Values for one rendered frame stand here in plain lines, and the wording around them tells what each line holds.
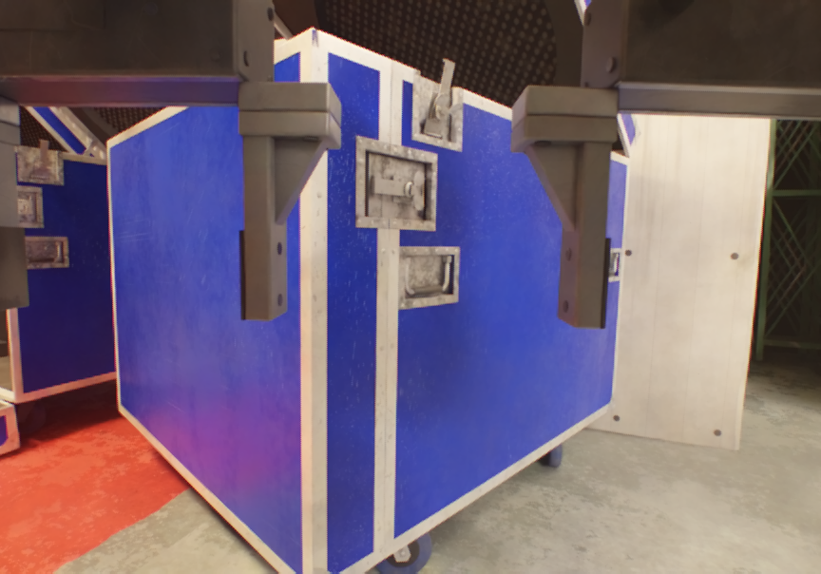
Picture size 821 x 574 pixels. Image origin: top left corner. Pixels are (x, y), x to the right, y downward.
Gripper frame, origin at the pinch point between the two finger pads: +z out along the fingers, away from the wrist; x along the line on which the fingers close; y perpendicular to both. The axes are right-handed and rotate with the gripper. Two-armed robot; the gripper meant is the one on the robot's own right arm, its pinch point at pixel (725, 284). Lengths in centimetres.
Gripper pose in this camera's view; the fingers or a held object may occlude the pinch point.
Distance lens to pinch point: 25.6
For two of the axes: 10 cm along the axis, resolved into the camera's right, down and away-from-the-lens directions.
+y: -0.2, 1.0, -9.9
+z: -0.2, 9.9, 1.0
